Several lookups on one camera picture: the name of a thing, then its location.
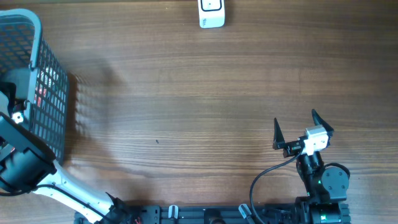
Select red white small carton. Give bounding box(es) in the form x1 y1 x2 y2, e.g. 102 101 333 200
34 67 59 108

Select grey plastic mesh basket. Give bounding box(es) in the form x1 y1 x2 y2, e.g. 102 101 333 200
1 9 70 163

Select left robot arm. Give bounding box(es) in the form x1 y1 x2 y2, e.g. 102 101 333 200
1 82 132 223

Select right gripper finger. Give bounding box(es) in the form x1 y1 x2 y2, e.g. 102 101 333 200
272 118 285 150
312 109 334 136

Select white barcode scanner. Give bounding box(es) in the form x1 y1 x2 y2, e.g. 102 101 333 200
198 0 225 29

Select left black camera cable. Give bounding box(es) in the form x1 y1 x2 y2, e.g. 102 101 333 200
0 183 109 222

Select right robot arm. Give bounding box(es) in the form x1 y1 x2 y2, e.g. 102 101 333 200
273 110 351 224

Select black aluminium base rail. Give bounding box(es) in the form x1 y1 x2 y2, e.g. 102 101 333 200
73 203 351 224

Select black camera cable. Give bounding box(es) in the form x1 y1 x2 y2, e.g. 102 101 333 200
0 183 109 222
249 147 305 224

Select right black camera cable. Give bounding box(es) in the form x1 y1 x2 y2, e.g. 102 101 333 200
249 147 305 224

